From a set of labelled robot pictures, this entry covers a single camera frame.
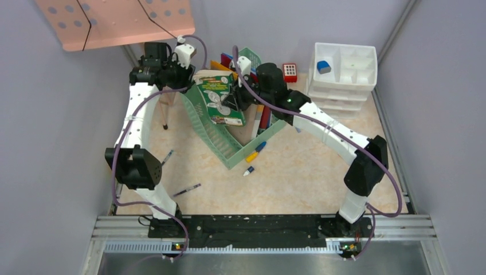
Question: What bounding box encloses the clear plastic drawer unit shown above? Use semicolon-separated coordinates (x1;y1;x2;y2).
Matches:
305;42;378;119

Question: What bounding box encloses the green file rack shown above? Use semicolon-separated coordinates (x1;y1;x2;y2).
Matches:
179;47;288;170

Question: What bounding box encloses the blue plastic folder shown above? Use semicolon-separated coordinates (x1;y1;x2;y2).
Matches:
221;53;261;135

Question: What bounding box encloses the green children's book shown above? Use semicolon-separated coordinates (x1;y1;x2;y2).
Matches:
193;69;246;127

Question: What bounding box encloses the red translucent file folder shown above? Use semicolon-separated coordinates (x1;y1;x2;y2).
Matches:
237;54;271;134

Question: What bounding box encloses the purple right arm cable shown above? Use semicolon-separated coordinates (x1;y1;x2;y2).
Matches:
232;45;403;261

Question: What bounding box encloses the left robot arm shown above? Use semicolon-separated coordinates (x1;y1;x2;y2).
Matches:
105;42;196;237

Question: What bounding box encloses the yellow dropper bottle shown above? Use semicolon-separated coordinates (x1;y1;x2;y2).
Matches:
245;152;259;163

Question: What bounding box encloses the pink lamp stand pole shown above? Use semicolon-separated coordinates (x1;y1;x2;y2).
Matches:
158;93;175;130

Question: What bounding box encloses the red small box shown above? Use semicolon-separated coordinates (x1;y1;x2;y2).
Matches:
282;63;298;83

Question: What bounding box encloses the beige pressure file folder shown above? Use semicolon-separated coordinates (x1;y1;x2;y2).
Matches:
223;72;257;146

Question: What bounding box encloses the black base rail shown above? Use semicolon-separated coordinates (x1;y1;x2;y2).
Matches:
148;214;373;256

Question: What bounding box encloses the blue eraser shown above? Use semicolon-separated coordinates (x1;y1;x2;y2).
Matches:
316;60;332;74

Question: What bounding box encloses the orange file folder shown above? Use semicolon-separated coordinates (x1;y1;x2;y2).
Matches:
210;60;266;141

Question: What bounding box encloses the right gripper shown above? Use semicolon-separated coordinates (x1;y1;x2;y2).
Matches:
222;74;273;113

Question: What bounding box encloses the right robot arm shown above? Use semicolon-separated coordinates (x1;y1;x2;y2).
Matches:
223;58;389;236

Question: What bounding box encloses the pink perforated lamp panel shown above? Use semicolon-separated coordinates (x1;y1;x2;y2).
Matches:
35;0;195;52

